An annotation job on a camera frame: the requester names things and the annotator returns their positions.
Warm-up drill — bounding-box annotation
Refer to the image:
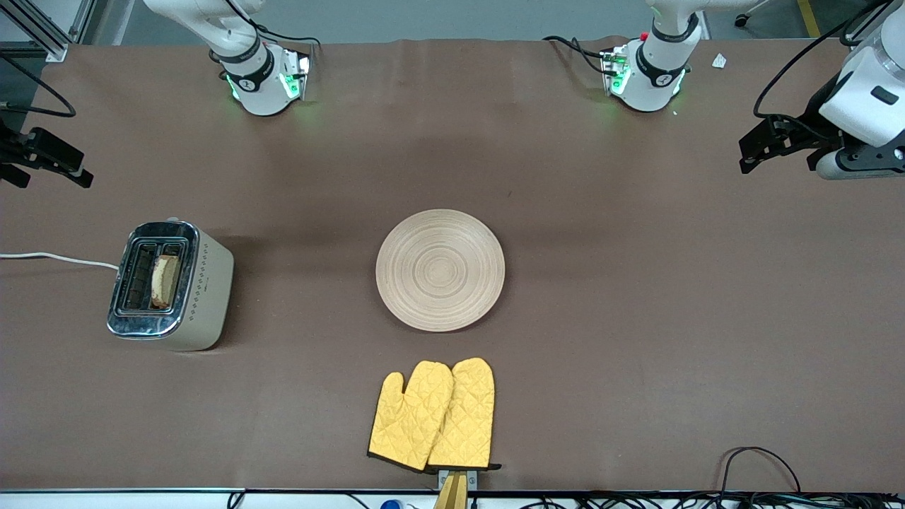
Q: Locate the cream and chrome toaster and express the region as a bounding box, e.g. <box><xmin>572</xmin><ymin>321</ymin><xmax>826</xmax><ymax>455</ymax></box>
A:
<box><xmin>106</xmin><ymin>218</ymin><xmax>235</xmax><ymax>352</ymax></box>

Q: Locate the round wooden plate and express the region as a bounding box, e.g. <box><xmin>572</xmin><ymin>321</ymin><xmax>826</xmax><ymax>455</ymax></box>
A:
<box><xmin>375</xmin><ymin>209</ymin><xmax>506</xmax><ymax>332</ymax></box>

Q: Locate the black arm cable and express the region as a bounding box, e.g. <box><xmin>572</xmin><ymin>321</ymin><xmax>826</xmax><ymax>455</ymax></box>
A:
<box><xmin>752</xmin><ymin>0</ymin><xmax>893</xmax><ymax>119</ymax></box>
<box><xmin>0</xmin><ymin>51</ymin><xmax>77</xmax><ymax>118</ymax></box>

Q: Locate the brown toast slice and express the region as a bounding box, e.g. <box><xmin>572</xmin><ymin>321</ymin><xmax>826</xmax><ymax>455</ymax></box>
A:
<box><xmin>151</xmin><ymin>254</ymin><xmax>182</xmax><ymax>310</ymax></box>

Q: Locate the yellow quilted oven mitt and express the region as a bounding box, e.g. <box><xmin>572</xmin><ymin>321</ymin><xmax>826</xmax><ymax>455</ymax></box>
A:
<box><xmin>368</xmin><ymin>361</ymin><xmax>455</xmax><ymax>472</ymax></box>
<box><xmin>428</xmin><ymin>357</ymin><xmax>502</xmax><ymax>472</ymax></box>

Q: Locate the brown table cover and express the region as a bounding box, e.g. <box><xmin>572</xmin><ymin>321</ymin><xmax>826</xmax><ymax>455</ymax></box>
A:
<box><xmin>0</xmin><ymin>35</ymin><xmax>905</xmax><ymax>494</ymax></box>

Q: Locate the aluminium frame profile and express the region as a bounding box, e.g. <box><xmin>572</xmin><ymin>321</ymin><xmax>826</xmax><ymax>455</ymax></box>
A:
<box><xmin>0</xmin><ymin>0</ymin><xmax>98</xmax><ymax>62</ymax></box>

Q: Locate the black base cable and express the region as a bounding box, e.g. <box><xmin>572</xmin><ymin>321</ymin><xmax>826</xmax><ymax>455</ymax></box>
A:
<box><xmin>542</xmin><ymin>35</ymin><xmax>610</xmax><ymax>77</ymax></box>
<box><xmin>251</xmin><ymin>23</ymin><xmax>322</xmax><ymax>52</ymax></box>

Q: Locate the black cable loop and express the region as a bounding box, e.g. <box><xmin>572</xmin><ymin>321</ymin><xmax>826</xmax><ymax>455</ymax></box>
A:
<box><xmin>720</xmin><ymin>446</ymin><xmax>804</xmax><ymax>496</ymax></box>

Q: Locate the wooden stick with metal bracket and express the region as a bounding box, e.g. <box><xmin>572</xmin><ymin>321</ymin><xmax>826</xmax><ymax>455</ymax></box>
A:
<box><xmin>433</xmin><ymin>468</ymin><xmax>479</xmax><ymax>509</ymax></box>

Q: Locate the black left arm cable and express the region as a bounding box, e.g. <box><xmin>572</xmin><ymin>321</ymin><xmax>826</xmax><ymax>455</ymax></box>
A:
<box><xmin>752</xmin><ymin>0</ymin><xmax>893</xmax><ymax>119</ymax></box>

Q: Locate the black chair caster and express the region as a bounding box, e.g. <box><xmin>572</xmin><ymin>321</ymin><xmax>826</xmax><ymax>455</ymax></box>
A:
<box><xmin>734</xmin><ymin>0</ymin><xmax>773</xmax><ymax>30</ymax></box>

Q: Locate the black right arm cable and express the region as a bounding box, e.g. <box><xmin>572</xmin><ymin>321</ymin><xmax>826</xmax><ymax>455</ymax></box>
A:
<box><xmin>0</xmin><ymin>51</ymin><xmax>77</xmax><ymax>118</ymax></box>

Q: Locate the white toaster power cable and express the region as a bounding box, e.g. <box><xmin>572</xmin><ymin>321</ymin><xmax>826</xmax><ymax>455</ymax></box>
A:
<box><xmin>0</xmin><ymin>252</ymin><xmax>119</xmax><ymax>271</ymax></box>

